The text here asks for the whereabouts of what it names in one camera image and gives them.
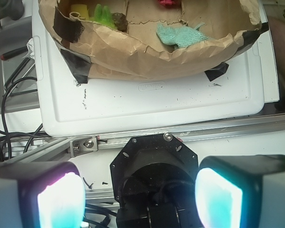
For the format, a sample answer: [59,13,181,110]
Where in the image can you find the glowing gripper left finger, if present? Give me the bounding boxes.
[0,161,86,228]

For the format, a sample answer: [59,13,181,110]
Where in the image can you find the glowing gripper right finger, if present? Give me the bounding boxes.
[195,154,285,228]

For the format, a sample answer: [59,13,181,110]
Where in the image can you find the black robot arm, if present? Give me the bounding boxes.
[0,135,285,228]

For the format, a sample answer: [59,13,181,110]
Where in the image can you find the brown paper bag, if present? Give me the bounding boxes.
[38,0,268,80]

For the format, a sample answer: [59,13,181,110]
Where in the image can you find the teal knitted cloth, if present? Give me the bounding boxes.
[156,22,214,49]

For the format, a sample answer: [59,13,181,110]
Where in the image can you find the green plush toy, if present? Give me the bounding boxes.
[89,4,116,29]

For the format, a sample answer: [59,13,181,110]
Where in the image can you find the yellow sponge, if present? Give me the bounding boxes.
[70,4,89,20]

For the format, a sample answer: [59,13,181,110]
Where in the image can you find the dark brown lump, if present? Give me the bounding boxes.
[112,12,128,32]

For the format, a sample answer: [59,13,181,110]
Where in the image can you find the aluminium frame rail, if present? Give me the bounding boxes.
[13,113,285,162]

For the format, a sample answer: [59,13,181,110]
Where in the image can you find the black cables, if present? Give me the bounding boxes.
[0,57,48,164]

